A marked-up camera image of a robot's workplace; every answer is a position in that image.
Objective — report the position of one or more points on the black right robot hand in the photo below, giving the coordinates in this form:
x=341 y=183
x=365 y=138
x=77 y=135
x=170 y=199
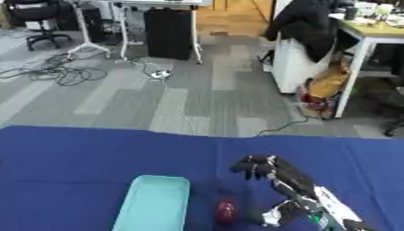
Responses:
x=286 y=174

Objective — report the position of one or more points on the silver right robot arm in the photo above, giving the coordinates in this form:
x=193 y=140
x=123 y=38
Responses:
x=336 y=210

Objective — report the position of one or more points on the dark red toy fruit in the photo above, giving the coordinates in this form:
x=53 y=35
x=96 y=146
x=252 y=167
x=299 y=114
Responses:
x=226 y=212

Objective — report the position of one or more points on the yellow and red bag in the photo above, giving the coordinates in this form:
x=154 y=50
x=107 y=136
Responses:
x=326 y=90

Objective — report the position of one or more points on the white cabinet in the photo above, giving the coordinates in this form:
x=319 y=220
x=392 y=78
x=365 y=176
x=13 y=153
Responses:
x=294 y=66

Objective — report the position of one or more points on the light teal rectangular tray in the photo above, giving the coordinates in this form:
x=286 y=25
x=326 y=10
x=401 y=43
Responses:
x=154 y=203

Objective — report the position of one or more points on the black jacket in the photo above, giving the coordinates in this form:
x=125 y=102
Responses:
x=310 y=24

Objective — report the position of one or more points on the white table with wood top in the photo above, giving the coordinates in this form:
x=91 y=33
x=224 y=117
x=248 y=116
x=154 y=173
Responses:
x=368 y=45

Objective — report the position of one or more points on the white power strip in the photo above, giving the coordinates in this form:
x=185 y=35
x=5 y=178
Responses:
x=161 y=73

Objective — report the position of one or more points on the black computer tower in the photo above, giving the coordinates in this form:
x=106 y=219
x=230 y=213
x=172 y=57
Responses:
x=168 y=33

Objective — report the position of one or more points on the white desk with legs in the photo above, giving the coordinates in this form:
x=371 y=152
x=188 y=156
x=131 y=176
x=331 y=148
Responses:
x=126 y=27

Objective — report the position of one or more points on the black office chair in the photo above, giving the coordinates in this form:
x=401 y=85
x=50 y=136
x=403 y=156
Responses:
x=37 y=18

